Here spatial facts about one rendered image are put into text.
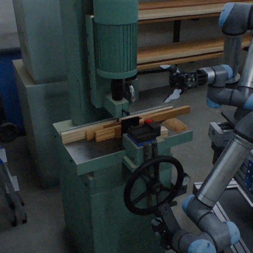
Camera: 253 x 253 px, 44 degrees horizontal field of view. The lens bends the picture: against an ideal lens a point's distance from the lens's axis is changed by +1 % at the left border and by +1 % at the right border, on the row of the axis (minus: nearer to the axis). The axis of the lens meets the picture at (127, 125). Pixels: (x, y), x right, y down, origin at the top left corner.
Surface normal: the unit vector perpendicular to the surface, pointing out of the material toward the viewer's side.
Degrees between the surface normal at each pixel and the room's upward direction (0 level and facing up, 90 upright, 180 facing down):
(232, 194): 0
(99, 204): 90
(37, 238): 0
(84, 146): 0
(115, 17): 90
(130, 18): 90
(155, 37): 90
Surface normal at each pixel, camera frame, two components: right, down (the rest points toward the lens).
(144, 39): 0.43, 0.44
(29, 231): 0.00, -0.87
